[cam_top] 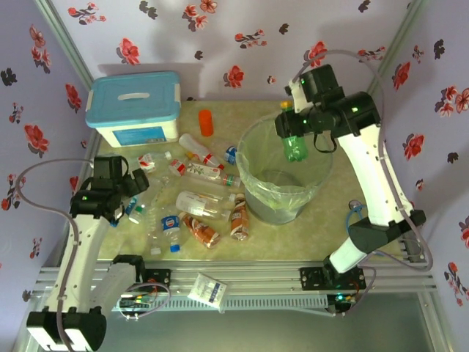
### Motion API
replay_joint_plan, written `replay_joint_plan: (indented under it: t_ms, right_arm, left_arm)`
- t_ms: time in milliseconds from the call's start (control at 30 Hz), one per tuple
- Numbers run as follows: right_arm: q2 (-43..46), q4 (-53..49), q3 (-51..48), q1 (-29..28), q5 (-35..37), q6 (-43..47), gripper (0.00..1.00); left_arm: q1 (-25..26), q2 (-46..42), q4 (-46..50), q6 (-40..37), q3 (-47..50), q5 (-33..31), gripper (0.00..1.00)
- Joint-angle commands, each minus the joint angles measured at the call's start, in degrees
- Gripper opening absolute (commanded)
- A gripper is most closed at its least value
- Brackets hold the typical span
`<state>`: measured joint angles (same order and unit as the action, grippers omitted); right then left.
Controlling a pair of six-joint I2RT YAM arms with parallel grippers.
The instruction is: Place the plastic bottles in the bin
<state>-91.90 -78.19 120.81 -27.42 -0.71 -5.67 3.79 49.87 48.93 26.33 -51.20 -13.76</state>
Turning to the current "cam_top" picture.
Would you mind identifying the small bottle with red label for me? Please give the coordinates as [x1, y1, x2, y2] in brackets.
[168, 158, 188, 177]

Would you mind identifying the circuit board with coloured wires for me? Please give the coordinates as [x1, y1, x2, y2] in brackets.
[117, 291, 155, 309]

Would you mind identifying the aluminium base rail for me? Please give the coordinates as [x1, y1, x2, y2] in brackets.
[34, 258, 439, 296]

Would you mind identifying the blue tube loop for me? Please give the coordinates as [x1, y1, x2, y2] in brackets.
[346, 200, 367, 235]

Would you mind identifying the circuit board with green light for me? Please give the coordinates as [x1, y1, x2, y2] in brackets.
[328, 291, 358, 317]

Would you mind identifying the orange brown drink bottle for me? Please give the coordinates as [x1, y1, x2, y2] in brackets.
[180, 211, 222, 250]

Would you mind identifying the storage box with blue lid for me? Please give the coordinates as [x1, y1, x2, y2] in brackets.
[84, 70, 183, 149]

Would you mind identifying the grey metal bracket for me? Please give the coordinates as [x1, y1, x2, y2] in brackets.
[400, 237, 423, 263]

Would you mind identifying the green plastic bottle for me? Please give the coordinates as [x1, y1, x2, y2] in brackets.
[280, 100, 311, 164]

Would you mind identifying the slim clear bottle white cap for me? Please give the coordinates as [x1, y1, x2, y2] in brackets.
[147, 207, 165, 257]

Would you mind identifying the aluminium side rail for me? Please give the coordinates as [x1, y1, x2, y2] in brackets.
[42, 130, 102, 271]

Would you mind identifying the cola bottle with blue cap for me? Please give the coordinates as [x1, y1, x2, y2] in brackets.
[160, 213, 183, 254]

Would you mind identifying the white bottle with red cap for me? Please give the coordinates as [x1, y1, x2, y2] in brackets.
[178, 133, 226, 171]

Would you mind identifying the aluminium corner post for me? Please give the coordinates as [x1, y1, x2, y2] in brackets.
[34, 0, 95, 89]
[364, 0, 429, 100]

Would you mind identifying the translucent green bin liner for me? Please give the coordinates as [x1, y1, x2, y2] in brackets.
[235, 112, 335, 212]

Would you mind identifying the clear bottle with leaf label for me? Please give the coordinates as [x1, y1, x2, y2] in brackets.
[182, 161, 242, 188]

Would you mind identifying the bottle with white orange label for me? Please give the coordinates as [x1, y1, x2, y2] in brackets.
[178, 200, 232, 221]

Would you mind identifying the clear plastic trash bin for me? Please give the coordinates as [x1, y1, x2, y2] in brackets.
[236, 114, 334, 225]

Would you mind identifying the clear bottle red white label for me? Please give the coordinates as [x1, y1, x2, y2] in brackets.
[137, 150, 173, 174]

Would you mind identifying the brown coffee drink bottle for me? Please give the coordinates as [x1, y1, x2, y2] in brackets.
[229, 193, 251, 242]

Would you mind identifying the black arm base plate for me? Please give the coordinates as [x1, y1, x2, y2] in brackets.
[144, 268, 172, 294]
[299, 266, 367, 291]

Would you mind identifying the clear bottle with green cap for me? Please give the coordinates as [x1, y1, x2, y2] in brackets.
[124, 196, 147, 224]

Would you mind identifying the large clear plastic bottle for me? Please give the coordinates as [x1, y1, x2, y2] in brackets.
[175, 189, 237, 212]

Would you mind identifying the small bottle with blue label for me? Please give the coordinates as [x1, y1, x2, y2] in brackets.
[223, 144, 240, 166]

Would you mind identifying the grey hose of right arm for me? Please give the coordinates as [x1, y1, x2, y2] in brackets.
[292, 49, 435, 316]

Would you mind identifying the thin grey cable loop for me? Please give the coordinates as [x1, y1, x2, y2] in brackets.
[119, 281, 172, 323]

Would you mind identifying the orange plastic cup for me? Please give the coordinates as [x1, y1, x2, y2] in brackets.
[198, 109, 215, 137]

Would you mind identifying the slotted white cable duct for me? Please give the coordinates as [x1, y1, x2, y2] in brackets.
[84, 295, 328, 313]

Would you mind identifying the white paper packet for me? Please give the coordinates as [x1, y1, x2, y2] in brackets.
[187, 273, 229, 315]

